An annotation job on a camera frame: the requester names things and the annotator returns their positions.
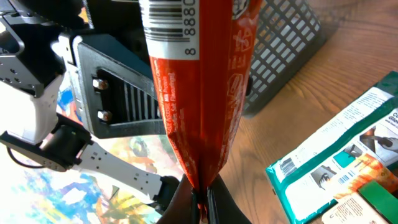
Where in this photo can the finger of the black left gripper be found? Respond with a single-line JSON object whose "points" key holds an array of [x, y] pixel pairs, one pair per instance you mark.
{"points": [[114, 90]]}

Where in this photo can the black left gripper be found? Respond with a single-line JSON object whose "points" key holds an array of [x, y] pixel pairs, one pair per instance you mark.
{"points": [[37, 40]]}

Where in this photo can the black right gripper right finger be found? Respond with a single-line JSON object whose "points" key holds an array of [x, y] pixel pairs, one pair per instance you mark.
{"points": [[221, 207]]}

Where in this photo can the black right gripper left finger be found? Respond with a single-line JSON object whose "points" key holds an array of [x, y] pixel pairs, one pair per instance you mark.
{"points": [[183, 208]]}

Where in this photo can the green white packet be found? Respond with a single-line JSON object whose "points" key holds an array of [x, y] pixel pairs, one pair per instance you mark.
{"points": [[311, 178]]}

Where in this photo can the narrow red stick packet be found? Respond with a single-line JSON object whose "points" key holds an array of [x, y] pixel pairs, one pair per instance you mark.
{"points": [[200, 53]]}

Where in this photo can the green lid jar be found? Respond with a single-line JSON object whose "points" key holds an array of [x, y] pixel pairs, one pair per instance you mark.
{"points": [[371, 204]]}

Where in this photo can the small orange white carton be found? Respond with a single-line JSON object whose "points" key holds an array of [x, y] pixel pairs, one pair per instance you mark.
{"points": [[363, 174]]}

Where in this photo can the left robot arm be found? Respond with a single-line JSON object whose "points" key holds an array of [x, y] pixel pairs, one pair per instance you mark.
{"points": [[48, 129]]}

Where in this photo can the grey plastic mesh basket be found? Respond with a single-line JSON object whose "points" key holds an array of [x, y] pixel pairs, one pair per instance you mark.
{"points": [[289, 33]]}

